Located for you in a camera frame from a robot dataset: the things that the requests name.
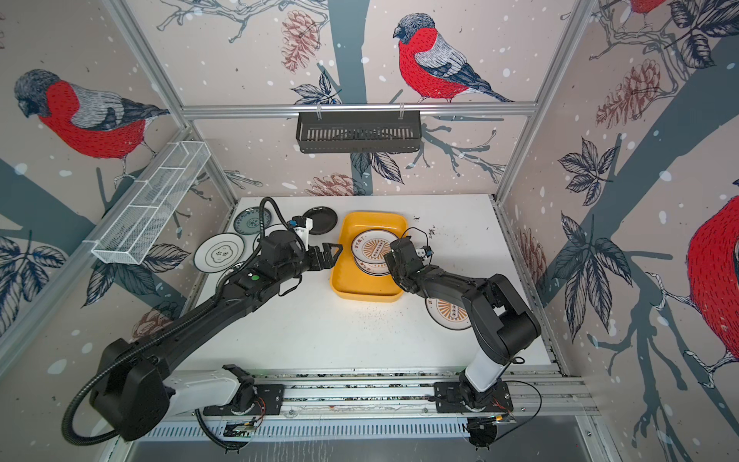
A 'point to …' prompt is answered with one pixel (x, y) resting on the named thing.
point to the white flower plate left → (218, 252)
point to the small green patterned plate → (247, 220)
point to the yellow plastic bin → (347, 283)
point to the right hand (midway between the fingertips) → (385, 251)
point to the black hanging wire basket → (359, 132)
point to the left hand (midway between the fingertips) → (337, 243)
